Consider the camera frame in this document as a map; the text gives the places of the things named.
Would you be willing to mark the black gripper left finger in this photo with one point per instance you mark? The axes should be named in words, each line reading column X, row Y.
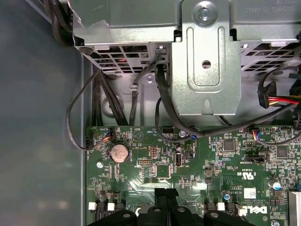
column 161, row 212

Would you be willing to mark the black RAM slot bank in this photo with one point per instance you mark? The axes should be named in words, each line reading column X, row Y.
column 211, row 207
column 101, row 213

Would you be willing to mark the coin cell battery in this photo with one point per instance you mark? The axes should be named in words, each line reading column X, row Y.
column 119, row 153

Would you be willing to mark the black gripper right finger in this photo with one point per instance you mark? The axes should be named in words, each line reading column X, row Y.
column 171, row 212

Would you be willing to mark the silver metal bracket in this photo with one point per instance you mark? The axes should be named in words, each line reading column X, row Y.
column 211, row 94

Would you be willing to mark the silver finned heatsink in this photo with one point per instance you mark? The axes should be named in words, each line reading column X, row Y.
column 295, row 203

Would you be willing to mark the silver metal disk bay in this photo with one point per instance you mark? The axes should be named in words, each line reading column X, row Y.
column 258, row 26

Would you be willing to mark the perforated metal drive cage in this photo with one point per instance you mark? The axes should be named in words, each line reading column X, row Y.
column 131, row 26

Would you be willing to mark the green motherboard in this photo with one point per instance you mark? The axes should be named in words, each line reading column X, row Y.
column 211, row 169

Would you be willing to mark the black PC case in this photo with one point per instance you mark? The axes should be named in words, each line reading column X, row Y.
column 35, row 117

